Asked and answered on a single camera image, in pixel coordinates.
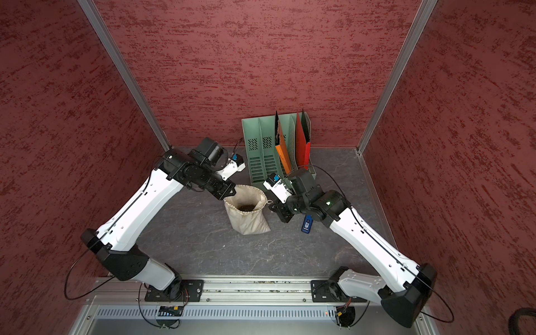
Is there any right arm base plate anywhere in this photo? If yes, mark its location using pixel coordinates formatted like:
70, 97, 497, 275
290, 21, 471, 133
310, 280, 367, 304

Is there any aluminium corner post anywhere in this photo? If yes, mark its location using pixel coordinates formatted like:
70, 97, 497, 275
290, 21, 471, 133
357, 0, 438, 156
78, 0, 172, 152

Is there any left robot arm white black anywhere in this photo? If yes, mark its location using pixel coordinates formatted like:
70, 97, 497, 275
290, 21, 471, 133
81, 138, 246, 290

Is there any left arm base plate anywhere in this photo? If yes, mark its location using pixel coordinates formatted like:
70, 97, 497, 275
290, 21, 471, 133
144, 279, 205, 303

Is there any orange folder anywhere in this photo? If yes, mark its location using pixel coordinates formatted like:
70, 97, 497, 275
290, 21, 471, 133
274, 112, 293, 174

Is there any perforated cable duct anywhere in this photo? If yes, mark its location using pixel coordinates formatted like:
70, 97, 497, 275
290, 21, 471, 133
94, 305, 336, 321

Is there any blue black stapler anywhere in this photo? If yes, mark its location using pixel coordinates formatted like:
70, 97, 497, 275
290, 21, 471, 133
301, 215, 314, 234

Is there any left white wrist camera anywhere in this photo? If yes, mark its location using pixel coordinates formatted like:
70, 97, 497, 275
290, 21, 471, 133
216, 154, 246, 181

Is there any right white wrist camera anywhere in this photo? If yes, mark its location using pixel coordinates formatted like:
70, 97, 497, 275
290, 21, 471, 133
263, 173, 292, 204

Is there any left aluminium corner post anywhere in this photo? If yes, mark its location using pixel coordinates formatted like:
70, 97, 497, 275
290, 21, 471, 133
78, 0, 172, 152

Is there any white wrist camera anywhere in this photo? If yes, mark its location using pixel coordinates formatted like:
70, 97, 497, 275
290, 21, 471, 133
263, 173, 292, 204
216, 154, 246, 181

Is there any right aluminium corner post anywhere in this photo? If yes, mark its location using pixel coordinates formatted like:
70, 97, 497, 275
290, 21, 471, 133
357, 0, 438, 156

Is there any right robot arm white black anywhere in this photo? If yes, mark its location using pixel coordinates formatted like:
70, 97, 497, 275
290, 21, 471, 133
263, 168, 437, 328

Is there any green plastic file organizer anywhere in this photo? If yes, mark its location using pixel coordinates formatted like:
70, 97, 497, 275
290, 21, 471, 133
241, 113, 315, 188

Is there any aluminium mounting rail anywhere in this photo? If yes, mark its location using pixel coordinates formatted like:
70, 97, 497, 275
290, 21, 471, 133
83, 275, 428, 306

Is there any beige cloth soil bag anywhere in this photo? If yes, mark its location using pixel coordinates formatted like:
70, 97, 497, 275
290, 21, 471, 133
223, 185, 271, 235

